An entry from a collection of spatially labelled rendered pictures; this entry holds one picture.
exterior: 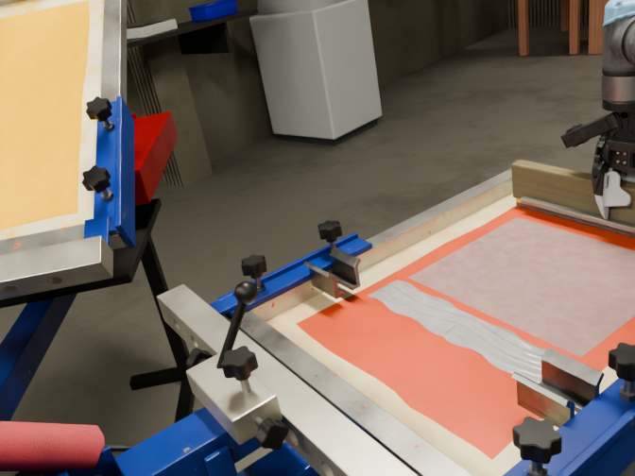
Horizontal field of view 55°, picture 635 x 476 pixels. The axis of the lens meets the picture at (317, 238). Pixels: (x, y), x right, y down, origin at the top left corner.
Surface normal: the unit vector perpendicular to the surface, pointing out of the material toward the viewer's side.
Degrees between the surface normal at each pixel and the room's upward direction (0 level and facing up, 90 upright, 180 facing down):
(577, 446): 0
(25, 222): 32
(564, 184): 91
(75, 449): 69
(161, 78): 90
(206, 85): 90
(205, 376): 0
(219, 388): 0
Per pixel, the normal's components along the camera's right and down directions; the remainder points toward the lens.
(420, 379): -0.17, -0.89
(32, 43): -0.10, -0.53
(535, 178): -0.80, 0.39
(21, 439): 0.65, -0.48
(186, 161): 0.73, 0.18
